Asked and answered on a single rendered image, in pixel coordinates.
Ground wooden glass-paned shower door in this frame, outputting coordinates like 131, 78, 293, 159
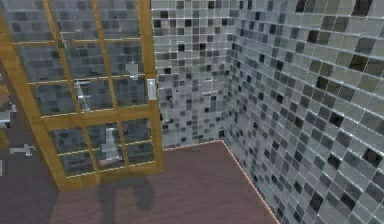
0, 0, 165, 192

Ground grey metal shower fixture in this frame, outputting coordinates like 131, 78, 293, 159
9, 143, 36, 158

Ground white door handle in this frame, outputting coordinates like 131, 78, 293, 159
146, 78, 158, 101

